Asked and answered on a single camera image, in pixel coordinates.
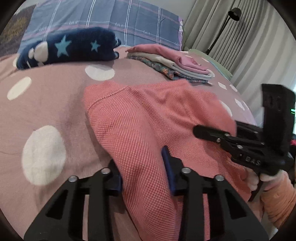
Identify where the coral pink knit shirt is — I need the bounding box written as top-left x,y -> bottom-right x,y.
83,80 -> 250,240

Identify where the right forearm peach sleeve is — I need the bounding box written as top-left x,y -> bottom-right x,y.
260,171 -> 295,229

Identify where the right hand white glove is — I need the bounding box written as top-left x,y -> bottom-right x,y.
244,168 -> 288,191

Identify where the folded pink garment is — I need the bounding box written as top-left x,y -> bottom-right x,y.
126,44 -> 210,74

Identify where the folded floral patterned garment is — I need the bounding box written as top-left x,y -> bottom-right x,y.
128,56 -> 212,85

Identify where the pink polka dot bedspread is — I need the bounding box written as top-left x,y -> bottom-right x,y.
0,45 -> 265,241

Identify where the beige pleated curtain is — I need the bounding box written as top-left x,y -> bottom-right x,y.
183,1 -> 295,125

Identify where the black floor lamp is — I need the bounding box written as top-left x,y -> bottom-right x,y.
205,8 -> 242,55

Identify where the blue plaid pillow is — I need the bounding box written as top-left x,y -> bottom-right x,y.
18,0 -> 183,52

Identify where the navy star fleece blanket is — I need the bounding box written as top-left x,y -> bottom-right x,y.
16,27 -> 121,70

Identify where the dark purple tree-print pillow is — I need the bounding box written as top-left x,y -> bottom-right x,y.
0,4 -> 36,57

